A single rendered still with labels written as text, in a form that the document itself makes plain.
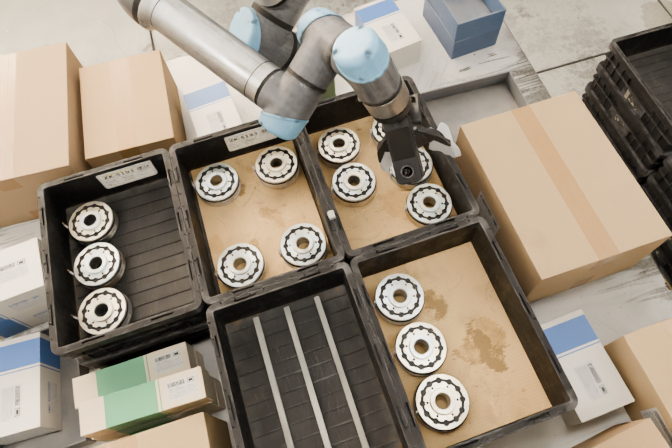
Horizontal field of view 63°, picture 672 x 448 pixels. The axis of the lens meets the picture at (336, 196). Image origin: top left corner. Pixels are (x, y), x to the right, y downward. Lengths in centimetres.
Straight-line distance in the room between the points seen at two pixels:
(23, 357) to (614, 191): 133
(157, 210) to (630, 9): 245
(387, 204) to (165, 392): 62
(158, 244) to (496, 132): 82
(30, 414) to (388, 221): 86
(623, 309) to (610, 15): 187
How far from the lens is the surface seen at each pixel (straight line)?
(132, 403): 118
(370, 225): 125
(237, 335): 120
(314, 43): 90
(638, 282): 149
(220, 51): 97
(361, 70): 81
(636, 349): 125
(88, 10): 319
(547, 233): 123
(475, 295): 122
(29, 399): 137
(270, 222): 127
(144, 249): 133
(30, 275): 136
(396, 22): 167
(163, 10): 104
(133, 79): 156
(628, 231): 129
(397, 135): 93
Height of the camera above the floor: 197
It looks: 62 degrees down
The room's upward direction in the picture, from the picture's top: 6 degrees counter-clockwise
